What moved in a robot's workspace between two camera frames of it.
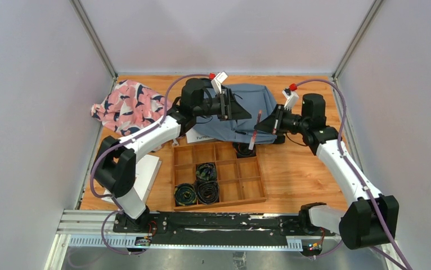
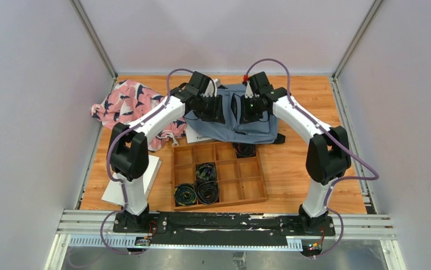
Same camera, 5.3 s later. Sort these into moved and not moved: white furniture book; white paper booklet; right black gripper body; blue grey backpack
Moved: right black gripper body
Not moved: white paper booklet; blue grey backpack; white furniture book
